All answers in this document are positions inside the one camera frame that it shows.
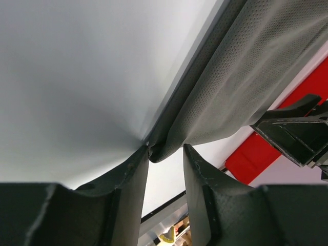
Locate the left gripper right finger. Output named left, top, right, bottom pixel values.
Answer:
left=183, top=144, right=327, bottom=245

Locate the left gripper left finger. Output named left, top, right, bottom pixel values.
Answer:
left=1, top=146, right=149, bottom=245

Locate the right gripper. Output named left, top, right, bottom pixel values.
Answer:
left=251, top=94, right=327, bottom=182

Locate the dark grey t shirt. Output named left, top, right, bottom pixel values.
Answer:
left=149, top=1, right=327, bottom=163

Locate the red plastic bin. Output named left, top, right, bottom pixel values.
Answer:
left=225, top=58, right=327, bottom=185

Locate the aluminium front rail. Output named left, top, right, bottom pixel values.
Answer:
left=139, top=191, right=188, bottom=237

